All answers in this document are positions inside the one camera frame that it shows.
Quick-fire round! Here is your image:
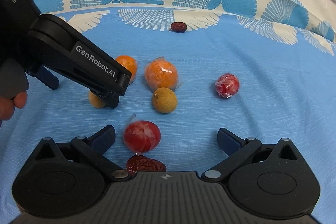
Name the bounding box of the longan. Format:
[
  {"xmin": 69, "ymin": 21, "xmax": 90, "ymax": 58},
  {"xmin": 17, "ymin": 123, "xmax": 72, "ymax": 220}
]
[{"xmin": 88, "ymin": 91, "xmax": 106, "ymax": 109}]

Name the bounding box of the unwrapped orange mandarin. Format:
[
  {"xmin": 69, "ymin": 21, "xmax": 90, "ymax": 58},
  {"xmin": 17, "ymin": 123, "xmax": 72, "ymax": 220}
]
[{"xmin": 116, "ymin": 55, "xmax": 138, "ymax": 84}]

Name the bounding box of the large red tomato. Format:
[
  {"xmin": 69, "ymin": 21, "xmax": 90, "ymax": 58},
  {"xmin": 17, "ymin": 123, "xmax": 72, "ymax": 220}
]
[{"xmin": 123, "ymin": 113, "xmax": 161, "ymax": 155}]

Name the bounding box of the plastic orange mandarin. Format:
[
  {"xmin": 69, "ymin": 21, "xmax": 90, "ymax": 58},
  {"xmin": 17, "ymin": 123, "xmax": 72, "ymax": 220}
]
[{"xmin": 144, "ymin": 57, "xmax": 180, "ymax": 91}]

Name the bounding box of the dried red date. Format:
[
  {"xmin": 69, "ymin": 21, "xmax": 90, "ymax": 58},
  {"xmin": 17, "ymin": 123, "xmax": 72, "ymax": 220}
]
[
  {"xmin": 126, "ymin": 155, "xmax": 166, "ymax": 175},
  {"xmin": 170, "ymin": 22, "xmax": 187, "ymax": 33}
]

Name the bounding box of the small red tomato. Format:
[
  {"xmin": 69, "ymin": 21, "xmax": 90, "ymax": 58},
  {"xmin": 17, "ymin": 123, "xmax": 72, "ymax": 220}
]
[{"xmin": 215, "ymin": 73, "xmax": 240, "ymax": 98}]

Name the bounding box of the person's left hand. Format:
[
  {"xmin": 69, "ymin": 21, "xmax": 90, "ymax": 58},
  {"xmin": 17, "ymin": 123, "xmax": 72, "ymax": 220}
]
[{"xmin": 0, "ymin": 92, "xmax": 27, "ymax": 122}]

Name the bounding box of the yellow brown longan fruit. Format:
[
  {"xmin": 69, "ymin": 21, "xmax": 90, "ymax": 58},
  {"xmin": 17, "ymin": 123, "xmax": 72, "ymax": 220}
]
[{"xmin": 152, "ymin": 88, "xmax": 178, "ymax": 114}]

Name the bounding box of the blue patterned cloth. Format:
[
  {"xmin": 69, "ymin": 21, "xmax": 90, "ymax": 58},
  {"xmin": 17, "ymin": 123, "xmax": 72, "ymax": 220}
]
[{"xmin": 1, "ymin": 0, "xmax": 335, "ymax": 223}]

